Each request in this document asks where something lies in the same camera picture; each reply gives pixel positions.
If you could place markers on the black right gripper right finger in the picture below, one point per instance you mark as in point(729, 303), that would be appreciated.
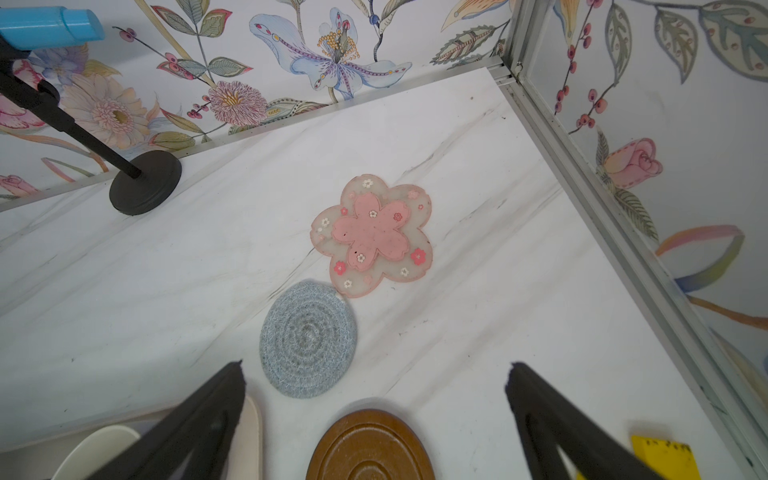
point(551, 428)

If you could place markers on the beige silicone tray mat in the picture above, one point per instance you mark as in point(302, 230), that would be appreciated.
point(244, 460)

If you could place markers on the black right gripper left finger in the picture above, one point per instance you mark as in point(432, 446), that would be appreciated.
point(195, 437)

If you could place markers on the black microphone stand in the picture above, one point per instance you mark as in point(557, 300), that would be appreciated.
point(141, 184)

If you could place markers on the blue woven round coaster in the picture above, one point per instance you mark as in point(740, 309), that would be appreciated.
point(308, 340)

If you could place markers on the brown wooden round coaster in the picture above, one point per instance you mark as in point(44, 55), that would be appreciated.
point(370, 444)

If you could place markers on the blue microphone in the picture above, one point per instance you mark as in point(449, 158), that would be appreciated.
point(49, 27)

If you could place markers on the pink flower silicone coaster right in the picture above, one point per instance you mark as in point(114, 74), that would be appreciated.
point(374, 232)

